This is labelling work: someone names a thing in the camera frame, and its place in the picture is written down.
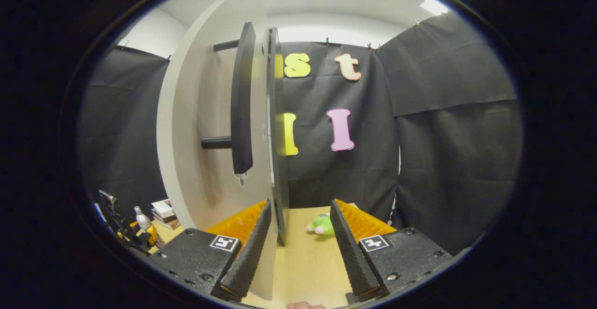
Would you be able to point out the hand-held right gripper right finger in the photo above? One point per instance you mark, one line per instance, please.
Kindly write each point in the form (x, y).
(350, 253)

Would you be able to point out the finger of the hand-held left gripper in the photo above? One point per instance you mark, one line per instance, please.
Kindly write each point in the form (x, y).
(153, 235)
(134, 225)

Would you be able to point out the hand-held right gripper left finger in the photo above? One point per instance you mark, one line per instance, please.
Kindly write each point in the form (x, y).
(249, 253)

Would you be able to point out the white bottle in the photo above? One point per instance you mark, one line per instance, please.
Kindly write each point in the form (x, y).
(142, 219)

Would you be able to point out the beige cabinet door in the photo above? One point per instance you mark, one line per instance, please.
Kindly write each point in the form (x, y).
(196, 127)

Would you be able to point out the dark grey cabinet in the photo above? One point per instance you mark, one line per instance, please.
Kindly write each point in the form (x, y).
(278, 136)

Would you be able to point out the brown book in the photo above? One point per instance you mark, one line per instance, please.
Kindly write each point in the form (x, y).
(171, 224)

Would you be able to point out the dark book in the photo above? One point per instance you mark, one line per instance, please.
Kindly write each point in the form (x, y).
(167, 217)

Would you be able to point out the white cover book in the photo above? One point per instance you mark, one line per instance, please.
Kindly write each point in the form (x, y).
(162, 207)

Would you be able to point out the green plush toy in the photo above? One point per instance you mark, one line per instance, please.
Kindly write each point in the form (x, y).
(322, 225)

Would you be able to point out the black backdrop cloth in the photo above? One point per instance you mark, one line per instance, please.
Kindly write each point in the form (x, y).
(443, 159)

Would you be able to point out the small ceiling light panel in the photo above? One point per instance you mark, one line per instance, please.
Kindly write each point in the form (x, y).
(433, 6)

